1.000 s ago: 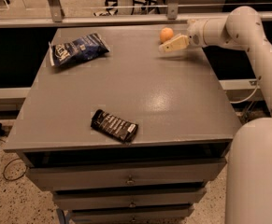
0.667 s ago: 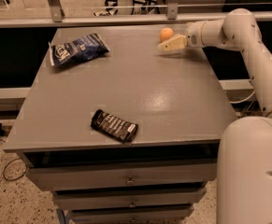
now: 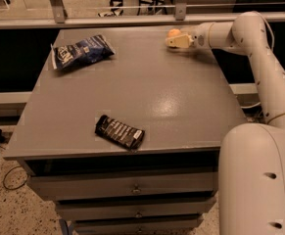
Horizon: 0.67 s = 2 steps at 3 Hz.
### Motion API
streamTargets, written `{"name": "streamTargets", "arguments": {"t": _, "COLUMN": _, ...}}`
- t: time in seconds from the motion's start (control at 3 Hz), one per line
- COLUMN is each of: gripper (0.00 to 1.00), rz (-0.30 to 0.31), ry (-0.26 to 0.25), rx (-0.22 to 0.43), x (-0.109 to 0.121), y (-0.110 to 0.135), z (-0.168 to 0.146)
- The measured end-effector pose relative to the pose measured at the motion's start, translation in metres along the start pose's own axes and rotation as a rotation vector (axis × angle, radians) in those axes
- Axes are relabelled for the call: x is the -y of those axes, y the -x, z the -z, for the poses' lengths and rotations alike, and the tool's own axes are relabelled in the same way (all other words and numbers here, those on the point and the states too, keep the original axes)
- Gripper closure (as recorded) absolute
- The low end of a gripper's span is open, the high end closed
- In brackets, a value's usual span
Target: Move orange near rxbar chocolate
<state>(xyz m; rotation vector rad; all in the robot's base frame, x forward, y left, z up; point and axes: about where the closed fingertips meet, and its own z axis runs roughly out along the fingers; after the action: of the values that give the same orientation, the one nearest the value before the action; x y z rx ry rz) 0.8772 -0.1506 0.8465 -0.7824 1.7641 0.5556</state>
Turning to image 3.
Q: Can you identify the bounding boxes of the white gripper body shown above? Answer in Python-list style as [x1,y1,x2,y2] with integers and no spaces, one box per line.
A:
[188,23,213,49]

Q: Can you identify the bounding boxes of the blue chip bag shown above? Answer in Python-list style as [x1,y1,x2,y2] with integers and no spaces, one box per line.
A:
[51,34,116,71]

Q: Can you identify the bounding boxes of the middle grey drawer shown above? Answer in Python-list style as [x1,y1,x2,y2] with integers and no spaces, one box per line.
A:
[56,197,215,221]

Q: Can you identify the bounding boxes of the black floor cable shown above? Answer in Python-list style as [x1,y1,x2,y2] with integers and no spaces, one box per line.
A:
[2,165,29,191]

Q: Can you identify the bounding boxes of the grey metal railing frame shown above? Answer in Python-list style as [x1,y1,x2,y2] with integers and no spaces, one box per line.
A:
[0,0,285,29]

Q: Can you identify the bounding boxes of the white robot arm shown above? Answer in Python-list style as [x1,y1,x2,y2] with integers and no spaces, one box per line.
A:
[166,12,285,235]

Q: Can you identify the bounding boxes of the black rxbar chocolate bar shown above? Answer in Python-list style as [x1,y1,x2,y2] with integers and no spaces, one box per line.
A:
[95,115,145,150]

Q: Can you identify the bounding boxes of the top grey drawer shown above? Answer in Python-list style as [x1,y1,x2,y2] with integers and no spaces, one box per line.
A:
[27,172,217,201]

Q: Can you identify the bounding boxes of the grey drawer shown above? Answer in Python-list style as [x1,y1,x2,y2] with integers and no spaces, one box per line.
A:
[27,172,217,201]
[56,197,215,221]
[73,214,203,235]

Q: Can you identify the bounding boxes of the orange fruit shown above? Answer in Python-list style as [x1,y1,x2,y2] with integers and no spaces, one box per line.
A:
[167,28,181,37]

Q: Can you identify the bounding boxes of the bottom grey drawer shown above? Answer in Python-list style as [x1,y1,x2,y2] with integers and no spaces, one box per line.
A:
[73,214,203,235]

